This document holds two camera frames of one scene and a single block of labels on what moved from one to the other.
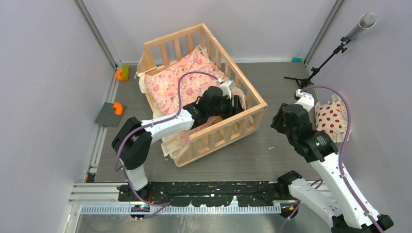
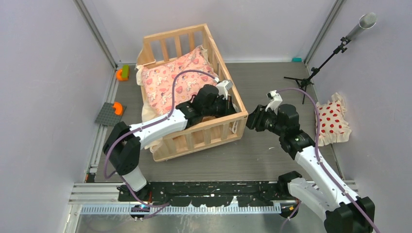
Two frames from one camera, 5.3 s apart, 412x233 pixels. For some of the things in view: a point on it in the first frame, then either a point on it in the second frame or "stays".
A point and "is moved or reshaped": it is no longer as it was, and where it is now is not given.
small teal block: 297,59 stays
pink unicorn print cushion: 163,83 is moved or reshaped
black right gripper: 282,118 -> 255,119
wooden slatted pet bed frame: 218,137 is moved or reshaped
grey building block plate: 107,116 stays
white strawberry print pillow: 331,116 stays
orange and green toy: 122,74 stays
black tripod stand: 366,21 stays
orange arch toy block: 119,108 stays
